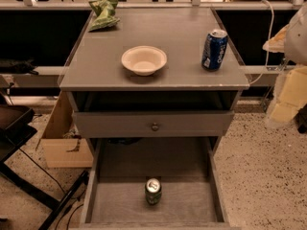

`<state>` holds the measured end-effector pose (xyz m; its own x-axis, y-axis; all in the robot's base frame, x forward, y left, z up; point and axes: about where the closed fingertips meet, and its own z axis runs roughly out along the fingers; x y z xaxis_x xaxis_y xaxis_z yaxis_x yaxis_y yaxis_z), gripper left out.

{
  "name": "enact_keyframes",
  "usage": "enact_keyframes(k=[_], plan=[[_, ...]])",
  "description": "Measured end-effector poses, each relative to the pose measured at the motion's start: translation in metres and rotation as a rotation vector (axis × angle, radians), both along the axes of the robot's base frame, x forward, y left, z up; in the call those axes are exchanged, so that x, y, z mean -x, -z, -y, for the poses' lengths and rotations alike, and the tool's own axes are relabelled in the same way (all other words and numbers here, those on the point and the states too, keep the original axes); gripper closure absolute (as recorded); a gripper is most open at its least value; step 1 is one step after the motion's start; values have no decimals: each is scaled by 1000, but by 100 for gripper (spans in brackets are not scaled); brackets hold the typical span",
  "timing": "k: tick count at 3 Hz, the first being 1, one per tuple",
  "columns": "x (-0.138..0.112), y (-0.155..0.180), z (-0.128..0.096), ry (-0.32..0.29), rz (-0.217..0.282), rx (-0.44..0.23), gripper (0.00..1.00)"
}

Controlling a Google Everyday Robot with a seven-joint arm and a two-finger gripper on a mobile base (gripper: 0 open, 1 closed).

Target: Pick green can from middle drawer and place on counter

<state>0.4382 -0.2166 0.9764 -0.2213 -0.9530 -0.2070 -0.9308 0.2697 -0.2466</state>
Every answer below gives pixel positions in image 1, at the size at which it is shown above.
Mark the black chair base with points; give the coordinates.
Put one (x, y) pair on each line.
(22, 211)

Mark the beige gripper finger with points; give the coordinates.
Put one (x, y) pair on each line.
(289, 96)

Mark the cardboard box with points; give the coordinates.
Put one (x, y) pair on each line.
(63, 146)

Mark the green soda can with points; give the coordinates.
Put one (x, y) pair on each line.
(153, 191)

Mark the white paper bowl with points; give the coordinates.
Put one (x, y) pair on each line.
(144, 60)

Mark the grey drawer cabinet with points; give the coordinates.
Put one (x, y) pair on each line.
(97, 81)

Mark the green chip bag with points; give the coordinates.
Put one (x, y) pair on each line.
(105, 14)

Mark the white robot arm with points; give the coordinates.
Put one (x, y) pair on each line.
(292, 41)

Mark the blue soda can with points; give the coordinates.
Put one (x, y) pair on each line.
(214, 50)

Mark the open grey middle drawer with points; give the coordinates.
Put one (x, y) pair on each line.
(115, 196)

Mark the round metal drawer knob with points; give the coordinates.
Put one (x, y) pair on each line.
(155, 127)

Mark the grey top drawer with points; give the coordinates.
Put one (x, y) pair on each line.
(139, 124)

